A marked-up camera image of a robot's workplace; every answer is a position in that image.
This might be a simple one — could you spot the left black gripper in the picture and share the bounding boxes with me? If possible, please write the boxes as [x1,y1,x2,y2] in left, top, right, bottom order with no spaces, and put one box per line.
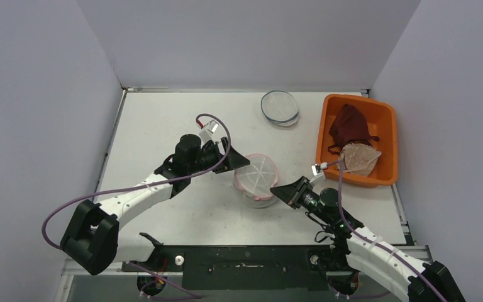
[188,137,250,175]

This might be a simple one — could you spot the pink-trimmed mesh laundry bag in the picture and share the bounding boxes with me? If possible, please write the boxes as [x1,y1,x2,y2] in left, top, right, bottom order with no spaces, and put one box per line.
[233,154,279,208]

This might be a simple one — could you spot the blue-trimmed mesh laundry bag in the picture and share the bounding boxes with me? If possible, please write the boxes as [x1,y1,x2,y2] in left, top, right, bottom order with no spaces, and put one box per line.
[260,90,299,127]

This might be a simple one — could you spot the beige lace bra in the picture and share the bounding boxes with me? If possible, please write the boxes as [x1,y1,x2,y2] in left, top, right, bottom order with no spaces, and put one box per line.
[338,143,382,177]

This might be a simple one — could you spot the red bra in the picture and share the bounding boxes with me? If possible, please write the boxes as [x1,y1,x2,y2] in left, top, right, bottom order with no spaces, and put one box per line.
[327,104,380,155]

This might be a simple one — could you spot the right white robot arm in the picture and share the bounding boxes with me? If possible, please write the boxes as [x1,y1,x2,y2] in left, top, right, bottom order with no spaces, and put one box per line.
[270,177,465,301]

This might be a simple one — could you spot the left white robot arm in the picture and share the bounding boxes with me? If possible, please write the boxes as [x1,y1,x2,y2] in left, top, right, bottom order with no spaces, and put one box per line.
[60,134,250,276]

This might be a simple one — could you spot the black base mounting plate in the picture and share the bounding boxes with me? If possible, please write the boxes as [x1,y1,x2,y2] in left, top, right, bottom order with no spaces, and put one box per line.
[122,245,359,294]

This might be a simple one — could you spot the orange plastic bin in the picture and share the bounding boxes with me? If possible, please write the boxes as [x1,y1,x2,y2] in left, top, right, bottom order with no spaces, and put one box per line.
[315,94,398,188]

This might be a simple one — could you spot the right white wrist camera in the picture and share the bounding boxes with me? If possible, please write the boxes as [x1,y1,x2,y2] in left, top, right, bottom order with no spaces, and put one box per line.
[309,162,328,186]

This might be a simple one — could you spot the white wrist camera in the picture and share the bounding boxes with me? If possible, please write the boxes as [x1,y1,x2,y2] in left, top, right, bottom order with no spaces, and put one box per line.
[309,162,328,186]
[196,119,219,145]

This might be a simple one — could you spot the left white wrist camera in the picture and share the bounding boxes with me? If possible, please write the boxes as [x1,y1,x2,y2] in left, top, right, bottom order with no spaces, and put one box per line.
[196,119,219,145]

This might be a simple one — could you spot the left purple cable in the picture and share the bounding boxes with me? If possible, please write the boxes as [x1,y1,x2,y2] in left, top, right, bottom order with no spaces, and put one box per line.
[41,113,232,251]

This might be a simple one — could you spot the purple cable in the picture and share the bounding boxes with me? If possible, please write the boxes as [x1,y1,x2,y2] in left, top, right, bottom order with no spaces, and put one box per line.
[325,157,449,302]
[41,113,232,251]

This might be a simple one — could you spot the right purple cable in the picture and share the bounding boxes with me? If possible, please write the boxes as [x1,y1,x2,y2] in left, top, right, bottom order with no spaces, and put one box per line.
[325,157,449,302]

